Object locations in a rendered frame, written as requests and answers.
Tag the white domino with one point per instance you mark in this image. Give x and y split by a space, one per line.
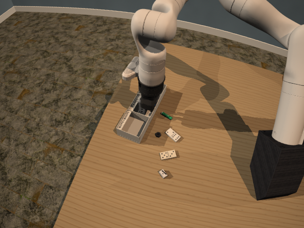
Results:
168 155
173 135

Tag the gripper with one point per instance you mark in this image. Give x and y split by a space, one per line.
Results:
150 84

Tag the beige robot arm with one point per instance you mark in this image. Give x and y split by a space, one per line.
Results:
150 28

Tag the grey three-compartment bin rack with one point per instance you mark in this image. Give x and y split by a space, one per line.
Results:
134 124

